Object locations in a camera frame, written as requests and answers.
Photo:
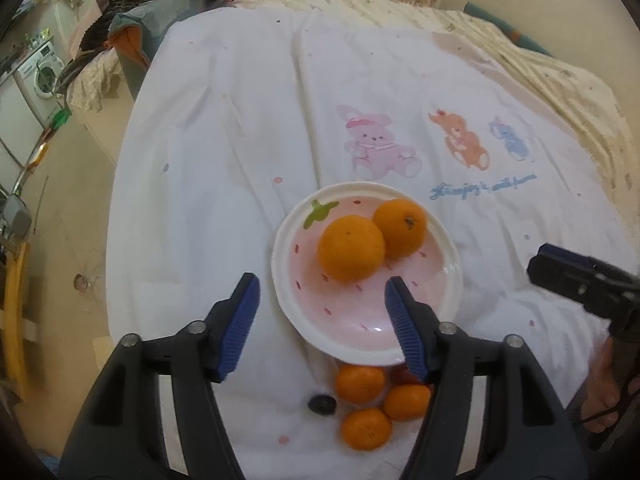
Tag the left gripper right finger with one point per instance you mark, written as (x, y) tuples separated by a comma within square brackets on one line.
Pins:
[(526, 433)]

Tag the pink strawberry ceramic plate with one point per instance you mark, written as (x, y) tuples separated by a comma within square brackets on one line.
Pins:
[(350, 321)]

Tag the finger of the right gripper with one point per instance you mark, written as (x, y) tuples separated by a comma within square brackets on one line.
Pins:
[(567, 274)]

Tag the white cartoon bedsheet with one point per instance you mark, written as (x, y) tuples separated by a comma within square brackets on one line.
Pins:
[(246, 113)]

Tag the person's right hand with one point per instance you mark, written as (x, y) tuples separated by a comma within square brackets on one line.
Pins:
[(602, 391)]

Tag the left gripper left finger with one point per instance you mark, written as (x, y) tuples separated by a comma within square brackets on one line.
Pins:
[(118, 433)]

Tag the small mandarin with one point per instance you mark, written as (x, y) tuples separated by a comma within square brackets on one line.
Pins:
[(358, 384), (407, 402), (366, 430)]

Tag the large orange with stem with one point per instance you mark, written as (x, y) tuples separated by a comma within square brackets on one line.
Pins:
[(403, 224)]

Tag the large orange front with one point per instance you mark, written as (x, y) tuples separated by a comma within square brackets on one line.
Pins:
[(351, 249)]

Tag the pile of clothes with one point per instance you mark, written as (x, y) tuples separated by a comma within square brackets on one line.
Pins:
[(134, 29)]

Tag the wooden chair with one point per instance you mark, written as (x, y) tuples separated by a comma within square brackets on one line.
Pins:
[(13, 331)]

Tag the large red tomato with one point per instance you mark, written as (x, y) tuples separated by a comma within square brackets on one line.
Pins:
[(400, 376)]

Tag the white washing machine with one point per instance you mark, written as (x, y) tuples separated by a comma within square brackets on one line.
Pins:
[(37, 77)]

